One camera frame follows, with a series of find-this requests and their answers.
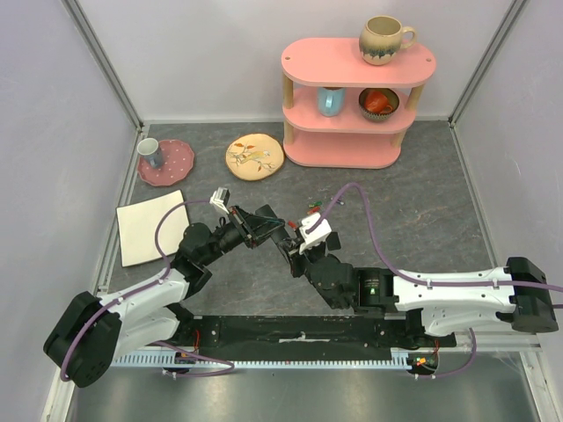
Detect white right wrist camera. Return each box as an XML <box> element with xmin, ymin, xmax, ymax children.
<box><xmin>297</xmin><ymin>213</ymin><xmax>332</xmax><ymax>255</ymax></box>

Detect light blue mug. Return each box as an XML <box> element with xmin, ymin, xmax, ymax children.
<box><xmin>317</xmin><ymin>87</ymin><xmax>346</xmax><ymax>117</ymax></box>

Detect dark patterned bowl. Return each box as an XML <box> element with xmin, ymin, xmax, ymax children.
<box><xmin>358</xmin><ymin>88</ymin><xmax>400</xmax><ymax>122</ymax></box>

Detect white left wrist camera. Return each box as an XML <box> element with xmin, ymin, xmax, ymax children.
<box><xmin>209</xmin><ymin>187</ymin><xmax>230</xmax><ymax>216</ymax></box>

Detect white slotted cable duct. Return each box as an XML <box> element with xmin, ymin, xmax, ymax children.
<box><xmin>109</xmin><ymin>348</ymin><xmax>441</xmax><ymax>367</ymax></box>

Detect black battery cover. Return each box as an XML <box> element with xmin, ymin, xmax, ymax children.
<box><xmin>325</xmin><ymin>232</ymin><xmax>341</xmax><ymax>251</ymax></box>

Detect orange cup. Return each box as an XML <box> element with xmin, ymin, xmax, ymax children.
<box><xmin>363</xmin><ymin>90</ymin><xmax>393</xmax><ymax>114</ymax></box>

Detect beige ceramic mug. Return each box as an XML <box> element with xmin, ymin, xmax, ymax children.
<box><xmin>359</xmin><ymin>16</ymin><xmax>417</xmax><ymax>66</ymax></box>

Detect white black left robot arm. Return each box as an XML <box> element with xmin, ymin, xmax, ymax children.
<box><xmin>43</xmin><ymin>206</ymin><xmax>285</xmax><ymax>388</ymax></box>

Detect grey blue cup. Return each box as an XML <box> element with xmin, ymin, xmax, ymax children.
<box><xmin>136</xmin><ymin>138</ymin><xmax>165</xmax><ymax>169</ymax></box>

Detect cream bird plate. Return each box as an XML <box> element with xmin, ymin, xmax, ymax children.
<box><xmin>225</xmin><ymin>134</ymin><xmax>285</xmax><ymax>181</ymax></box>

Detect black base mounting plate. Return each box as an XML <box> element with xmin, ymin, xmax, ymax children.
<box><xmin>166</xmin><ymin>316</ymin><xmax>457</xmax><ymax>361</ymax></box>

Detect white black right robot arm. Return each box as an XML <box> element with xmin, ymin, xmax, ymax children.
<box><xmin>276</xmin><ymin>239</ymin><xmax>559</xmax><ymax>346</ymax></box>

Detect pink dotted plate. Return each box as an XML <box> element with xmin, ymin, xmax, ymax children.
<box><xmin>136</xmin><ymin>139</ymin><xmax>195</xmax><ymax>187</ymax></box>

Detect pink three-tier shelf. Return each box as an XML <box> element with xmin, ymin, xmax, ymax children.
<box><xmin>281</xmin><ymin>38</ymin><xmax>436</xmax><ymax>169</ymax></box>

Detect white square plate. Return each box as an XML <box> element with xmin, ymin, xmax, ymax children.
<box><xmin>116</xmin><ymin>190</ymin><xmax>189</xmax><ymax>267</ymax></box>

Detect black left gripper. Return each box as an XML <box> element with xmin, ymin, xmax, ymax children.
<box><xmin>201</xmin><ymin>204</ymin><xmax>285</xmax><ymax>266</ymax></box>

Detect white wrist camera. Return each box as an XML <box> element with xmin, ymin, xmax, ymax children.
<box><xmin>209</xmin><ymin>187</ymin><xmax>230</xmax><ymax>216</ymax></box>
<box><xmin>297</xmin><ymin>213</ymin><xmax>332</xmax><ymax>255</ymax></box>

